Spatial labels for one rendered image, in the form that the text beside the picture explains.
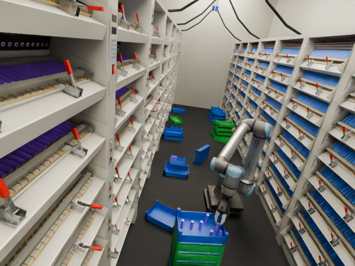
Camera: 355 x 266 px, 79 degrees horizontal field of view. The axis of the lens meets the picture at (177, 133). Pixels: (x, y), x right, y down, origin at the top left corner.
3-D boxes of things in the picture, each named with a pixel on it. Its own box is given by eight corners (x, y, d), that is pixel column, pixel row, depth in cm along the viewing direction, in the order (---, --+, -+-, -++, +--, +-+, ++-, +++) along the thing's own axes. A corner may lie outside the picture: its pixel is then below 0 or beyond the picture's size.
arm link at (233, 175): (244, 169, 138) (241, 172, 129) (238, 188, 139) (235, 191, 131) (230, 164, 142) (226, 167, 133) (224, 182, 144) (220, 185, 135)
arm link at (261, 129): (236, 185, 221) (257, 116, 190) (253, 193, 213) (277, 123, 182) (231, 193, 209) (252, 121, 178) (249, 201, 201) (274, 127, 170)
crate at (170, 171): (187, 170, 282) (188, 164, 279) (187, 179, 263) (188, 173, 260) (165, 166, 282) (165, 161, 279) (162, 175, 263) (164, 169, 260)
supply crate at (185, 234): (218, 219, 151) (221, 210, 148) (225, 244, 132) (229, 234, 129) (175, 216, 148) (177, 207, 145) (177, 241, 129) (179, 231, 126)
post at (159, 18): (150, 173, 262) (167, 10, 196) (149, 178, 253) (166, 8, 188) (133, 171, 262) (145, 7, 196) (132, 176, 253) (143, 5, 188)
